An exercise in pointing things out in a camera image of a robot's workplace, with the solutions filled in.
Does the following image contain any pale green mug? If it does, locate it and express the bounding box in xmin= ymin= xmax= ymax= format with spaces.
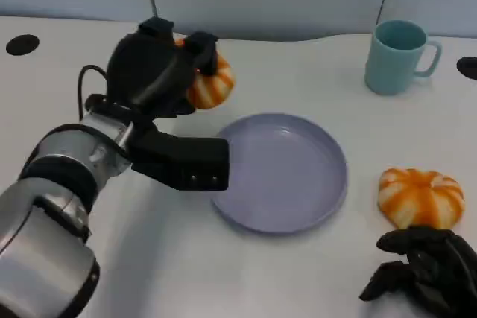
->
xmin=364 ymin=19 xmax=443 ymax=96

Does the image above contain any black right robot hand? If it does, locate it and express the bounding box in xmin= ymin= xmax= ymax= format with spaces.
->
xmin=358 ymin=224 xmax=477 ymax=318

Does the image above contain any black table cable hole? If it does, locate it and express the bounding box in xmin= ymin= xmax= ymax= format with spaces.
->
xmin=456 ymin=56 xmax=477 ymax=80
xmin=5 ymin=34 xmax=40 ymax=57

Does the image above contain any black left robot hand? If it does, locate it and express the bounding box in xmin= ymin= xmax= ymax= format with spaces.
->
xmin=106 ymin=16 xmax=221 ymax=120

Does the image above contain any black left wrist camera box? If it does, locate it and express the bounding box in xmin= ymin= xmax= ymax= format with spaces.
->
xmin=128 ymin=126 xmax=230 ymax=193

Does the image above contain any lilac plate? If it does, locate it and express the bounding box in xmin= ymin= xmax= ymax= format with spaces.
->
xmin=210 ymin=112 xmax=348 ymax=235

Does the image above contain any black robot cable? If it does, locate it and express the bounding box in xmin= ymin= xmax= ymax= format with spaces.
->
xmin=77 ymin=64 xmax=109 ymax=121

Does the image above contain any orange white toy bread roll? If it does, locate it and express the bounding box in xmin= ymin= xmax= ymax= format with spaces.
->
xmin=377 ymin=167 xmax=466 ymax=229
xmin=174 ymin=38 xmax=236 ymax=111

